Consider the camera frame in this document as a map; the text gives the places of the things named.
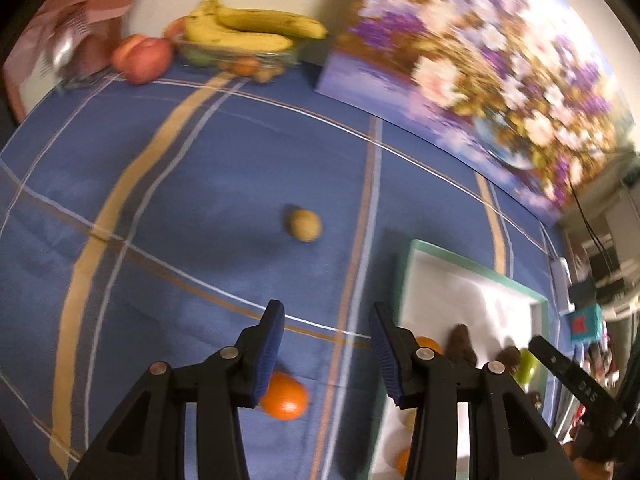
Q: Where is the blue plaid tablecloth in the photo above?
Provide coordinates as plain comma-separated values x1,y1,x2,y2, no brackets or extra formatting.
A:
0,62,566,480

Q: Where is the flower painting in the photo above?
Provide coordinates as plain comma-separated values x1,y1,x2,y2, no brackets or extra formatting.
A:
315,0,633,226

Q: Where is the black cable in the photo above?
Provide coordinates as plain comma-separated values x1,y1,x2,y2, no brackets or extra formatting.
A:
570,180,616,281

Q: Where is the dark device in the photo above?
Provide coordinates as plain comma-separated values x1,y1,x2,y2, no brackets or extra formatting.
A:
569,277,598,306

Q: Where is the large dark avocado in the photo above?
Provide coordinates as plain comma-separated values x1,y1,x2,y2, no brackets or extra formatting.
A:
445,324,477,367

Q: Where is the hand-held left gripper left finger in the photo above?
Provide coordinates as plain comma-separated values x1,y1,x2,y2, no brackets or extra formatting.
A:
69,299,286,480

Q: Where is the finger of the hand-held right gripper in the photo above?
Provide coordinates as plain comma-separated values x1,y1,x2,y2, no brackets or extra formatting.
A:
528,335,628,423

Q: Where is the white box with green rim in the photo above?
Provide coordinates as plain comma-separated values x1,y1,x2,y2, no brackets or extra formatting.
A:
367,239,551,480

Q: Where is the pink striped cloth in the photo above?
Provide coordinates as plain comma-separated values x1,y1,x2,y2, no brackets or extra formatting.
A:
2,0,133,121

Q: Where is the white power adapter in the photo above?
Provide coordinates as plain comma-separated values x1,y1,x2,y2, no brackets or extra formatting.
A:
550,257,573,311

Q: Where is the red apple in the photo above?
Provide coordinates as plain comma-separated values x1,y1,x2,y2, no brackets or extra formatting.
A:
111,34,174,86
164,16,191,41

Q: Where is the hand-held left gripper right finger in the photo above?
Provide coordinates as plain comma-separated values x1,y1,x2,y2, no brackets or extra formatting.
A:
368,301,573,480

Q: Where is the clear plastic tray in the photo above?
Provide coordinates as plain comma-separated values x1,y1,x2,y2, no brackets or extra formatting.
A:
177,37,303,81

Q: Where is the clear glass container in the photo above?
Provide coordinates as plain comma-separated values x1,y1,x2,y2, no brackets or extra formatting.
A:
47,25,108,86

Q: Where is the teal box with red mark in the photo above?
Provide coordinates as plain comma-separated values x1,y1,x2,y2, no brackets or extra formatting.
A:
567,305,603,345

